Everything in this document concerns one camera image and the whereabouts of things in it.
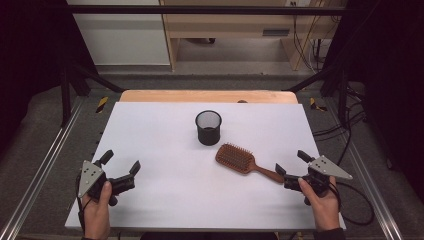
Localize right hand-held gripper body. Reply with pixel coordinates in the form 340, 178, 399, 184
283, 155, 354, 206

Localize light wooden desk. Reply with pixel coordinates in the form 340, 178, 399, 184
159, 0, 348, 72

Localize black floor cables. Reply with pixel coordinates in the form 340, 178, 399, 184
312, 84, 368, 168

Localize black metal frame leg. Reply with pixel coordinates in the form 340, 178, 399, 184
283, 63, 350, 128
59, 58, 125, 128

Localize black horizontal frame bar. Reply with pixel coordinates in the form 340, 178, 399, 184
66, 4, 348, 16

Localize black mesh cup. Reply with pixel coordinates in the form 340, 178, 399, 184
194, 110, 223, 147

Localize dark curtain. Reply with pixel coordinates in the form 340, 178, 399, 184
0, 0, 98, 158
323, 0, 424, 196

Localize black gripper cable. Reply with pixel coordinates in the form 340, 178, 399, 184
328, 181, 376, 227

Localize wooden paddle hairbrush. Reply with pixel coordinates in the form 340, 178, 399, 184
214, 143, 286, 184

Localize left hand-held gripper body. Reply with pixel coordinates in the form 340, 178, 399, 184
77, 159, 136, 207

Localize person's right hand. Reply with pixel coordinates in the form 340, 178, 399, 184
297, 175, 342, 233

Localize hanging desk cables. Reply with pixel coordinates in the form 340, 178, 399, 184
290, 2, 326, 74

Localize wooden table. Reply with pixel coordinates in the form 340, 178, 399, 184
119, 89, 299, 105

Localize white cabinet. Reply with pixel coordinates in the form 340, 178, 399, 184
66, 0, 172, 67

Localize yellow black tape piece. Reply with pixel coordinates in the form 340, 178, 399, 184
308, 96, 328, 113
95, 96, 110, 114

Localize person's left hand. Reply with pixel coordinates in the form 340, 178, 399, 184
81, 180, 113, 236

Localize aluminium rail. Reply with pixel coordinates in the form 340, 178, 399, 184
324, 97, 405, 240
0, 99, 85, 240

